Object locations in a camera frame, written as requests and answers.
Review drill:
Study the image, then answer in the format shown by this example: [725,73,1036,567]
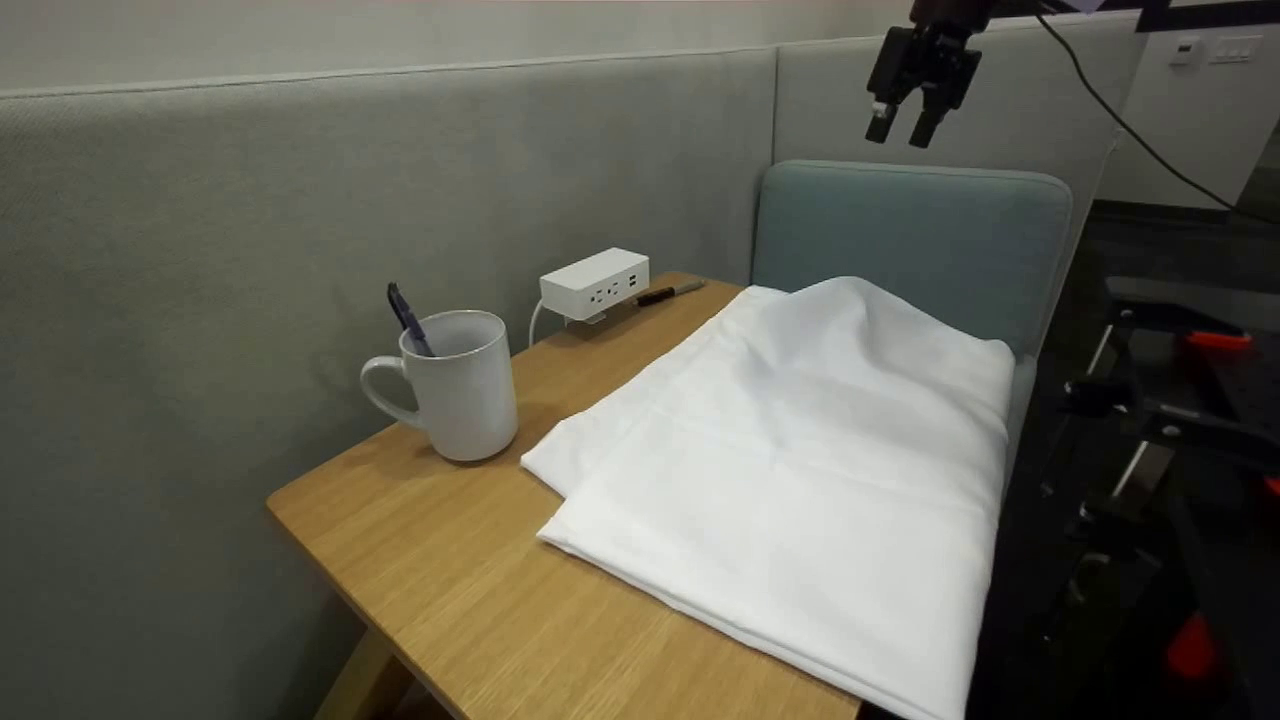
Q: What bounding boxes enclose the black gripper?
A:
[860,0,996,152]

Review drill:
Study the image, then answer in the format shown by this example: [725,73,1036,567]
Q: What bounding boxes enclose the white pillow case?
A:
[516,271,1020,720]

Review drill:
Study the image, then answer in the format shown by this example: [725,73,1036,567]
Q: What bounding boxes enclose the teal upholstered chair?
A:
[747,154,1074,403]

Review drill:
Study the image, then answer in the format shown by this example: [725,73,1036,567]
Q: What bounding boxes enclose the black horizontal bar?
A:
[990,0,1280,36]

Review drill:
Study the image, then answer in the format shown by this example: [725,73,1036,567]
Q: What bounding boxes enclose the white power socket box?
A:
[534,243,655,323]

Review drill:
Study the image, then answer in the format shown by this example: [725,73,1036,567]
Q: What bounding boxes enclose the white ceramic mug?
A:
[356,303,518,466]

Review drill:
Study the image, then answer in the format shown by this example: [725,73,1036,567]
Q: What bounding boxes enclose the dark pen in mug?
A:
[385,279,437,361]

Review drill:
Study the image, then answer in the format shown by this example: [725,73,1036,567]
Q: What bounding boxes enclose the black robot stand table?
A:
[963,197,1280,720]

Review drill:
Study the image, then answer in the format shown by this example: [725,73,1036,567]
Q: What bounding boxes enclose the wooden table leg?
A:
[310,625,402,720]

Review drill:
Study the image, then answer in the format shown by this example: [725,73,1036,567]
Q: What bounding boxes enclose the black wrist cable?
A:
[1033,8,1247,215]

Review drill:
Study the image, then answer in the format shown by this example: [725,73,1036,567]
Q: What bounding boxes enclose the orange handled black clamp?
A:
[1104,316,1260,384]
[1065,603,1228,689]

